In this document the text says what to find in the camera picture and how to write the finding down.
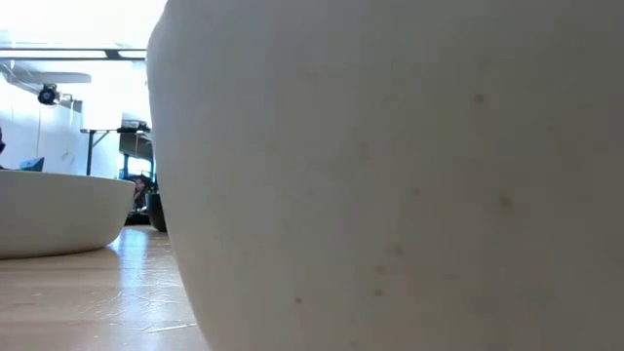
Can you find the white bowl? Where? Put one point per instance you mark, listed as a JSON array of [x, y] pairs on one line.
[[390, 175]]

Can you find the grey bowl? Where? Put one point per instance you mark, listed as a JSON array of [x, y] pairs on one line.
[[58, 214]]

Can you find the black bowl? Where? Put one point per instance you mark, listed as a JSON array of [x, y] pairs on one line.
[[158, 212]]

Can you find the person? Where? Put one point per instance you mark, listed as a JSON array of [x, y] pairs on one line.
[[140, 187]]

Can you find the long linear ceiling light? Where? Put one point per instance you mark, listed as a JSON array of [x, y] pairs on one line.
[[73, 53]]

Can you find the black ceiling spotlight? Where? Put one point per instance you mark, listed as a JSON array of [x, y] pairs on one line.
[[47, 94]]

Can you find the blue monitor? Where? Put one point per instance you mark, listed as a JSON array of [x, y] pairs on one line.
[[31, 164]]

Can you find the black metal station frame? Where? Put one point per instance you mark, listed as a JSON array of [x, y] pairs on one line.
[[90, 146]]

